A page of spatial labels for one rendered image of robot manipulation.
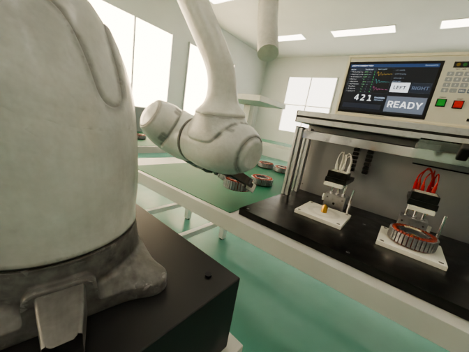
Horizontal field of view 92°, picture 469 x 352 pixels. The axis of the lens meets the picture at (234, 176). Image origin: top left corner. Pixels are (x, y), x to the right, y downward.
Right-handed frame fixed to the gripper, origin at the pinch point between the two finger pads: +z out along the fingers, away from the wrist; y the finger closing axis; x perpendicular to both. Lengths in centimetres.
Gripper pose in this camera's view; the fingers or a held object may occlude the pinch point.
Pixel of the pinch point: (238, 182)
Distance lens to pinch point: 81.2
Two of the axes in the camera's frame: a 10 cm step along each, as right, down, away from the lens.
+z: 4.9, 3.9, 7.8
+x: 4.4, -8.8, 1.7
